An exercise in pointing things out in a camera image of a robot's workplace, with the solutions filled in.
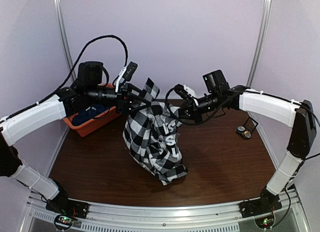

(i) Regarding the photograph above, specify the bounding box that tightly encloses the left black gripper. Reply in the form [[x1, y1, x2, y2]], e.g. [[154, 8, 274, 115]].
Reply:
[[86, 82, 151, 115]]

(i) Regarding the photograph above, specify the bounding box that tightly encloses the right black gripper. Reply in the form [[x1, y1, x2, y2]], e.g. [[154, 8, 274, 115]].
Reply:
[[173, 91, 222, 123]]

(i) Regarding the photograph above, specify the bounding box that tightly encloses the black white checkered shirt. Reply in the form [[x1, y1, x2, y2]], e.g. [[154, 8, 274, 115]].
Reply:
[[122, 79, 188, 185]]

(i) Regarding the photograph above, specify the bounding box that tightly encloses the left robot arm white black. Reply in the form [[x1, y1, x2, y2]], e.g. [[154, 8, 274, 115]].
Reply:
[[0, 61, 150, 214]]

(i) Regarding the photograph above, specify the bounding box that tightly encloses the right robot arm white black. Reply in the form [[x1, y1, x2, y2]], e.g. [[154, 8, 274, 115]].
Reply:
[[173, 70, 318, 213]]

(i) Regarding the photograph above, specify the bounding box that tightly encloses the small black brooch box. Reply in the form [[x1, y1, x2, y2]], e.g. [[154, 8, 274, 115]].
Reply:
[[236, 116, 259, 139]]

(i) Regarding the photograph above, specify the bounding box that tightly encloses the dark blue garment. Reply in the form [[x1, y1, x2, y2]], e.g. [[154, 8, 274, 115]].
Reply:
[[71, 104, 111, 126]]

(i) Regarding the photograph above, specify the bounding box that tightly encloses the orange plastic basin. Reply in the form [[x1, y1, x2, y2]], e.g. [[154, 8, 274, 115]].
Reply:
[[57, 84, 121, 137]]

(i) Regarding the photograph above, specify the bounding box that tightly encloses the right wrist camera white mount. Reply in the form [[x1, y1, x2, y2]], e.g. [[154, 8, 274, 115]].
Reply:
[[183, 85, 197, 98]]

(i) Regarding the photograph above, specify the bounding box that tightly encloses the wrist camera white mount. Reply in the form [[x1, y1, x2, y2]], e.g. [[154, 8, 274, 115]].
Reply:
[[113, 62, 138, 92], [183, 85, 197, 98]]

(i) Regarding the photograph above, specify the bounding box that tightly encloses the right black cable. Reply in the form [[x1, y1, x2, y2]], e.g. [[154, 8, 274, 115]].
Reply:
[[164, 84, 216, 126]]

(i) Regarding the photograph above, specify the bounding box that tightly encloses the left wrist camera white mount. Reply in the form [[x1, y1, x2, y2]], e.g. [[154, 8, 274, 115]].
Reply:
[[113, 62, 138, 92]]

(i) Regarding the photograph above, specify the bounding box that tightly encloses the aluminium front rail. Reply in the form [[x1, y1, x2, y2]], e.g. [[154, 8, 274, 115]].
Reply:
[[18, 189, 311, 231]]

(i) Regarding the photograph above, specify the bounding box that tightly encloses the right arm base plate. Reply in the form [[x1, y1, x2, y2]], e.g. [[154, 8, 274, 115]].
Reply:
[[238, 198, 283, 218]]

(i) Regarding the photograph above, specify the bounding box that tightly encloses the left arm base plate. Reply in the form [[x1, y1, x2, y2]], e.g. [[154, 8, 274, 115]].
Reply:
[[45, 197, 89, 219]]

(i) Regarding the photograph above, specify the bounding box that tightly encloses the left aluminium corner post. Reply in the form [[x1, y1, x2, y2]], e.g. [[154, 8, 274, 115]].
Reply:
[[53, 0, 73, 70]]

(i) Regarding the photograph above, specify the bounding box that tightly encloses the aluminium corner post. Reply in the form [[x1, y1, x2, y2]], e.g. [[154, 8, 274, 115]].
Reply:
[[246, 0, 273, 87], [53, 0, 73, 70]]

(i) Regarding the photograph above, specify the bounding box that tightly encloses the right aluminium corner post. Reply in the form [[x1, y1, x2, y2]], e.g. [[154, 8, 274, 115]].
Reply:
[[246, 0, 273, 87]]

